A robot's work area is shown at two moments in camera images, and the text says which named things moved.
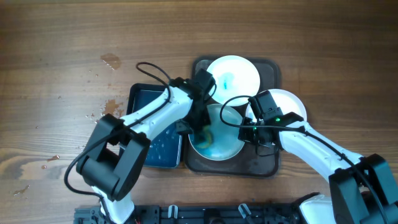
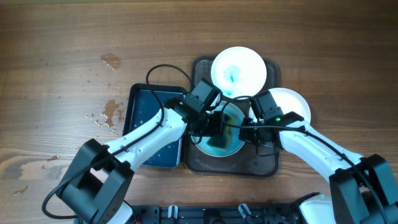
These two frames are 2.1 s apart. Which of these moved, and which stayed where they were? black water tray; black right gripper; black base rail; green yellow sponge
Moved: green yellow sponge
Stayed: black right gripper; black water tray; black base rail
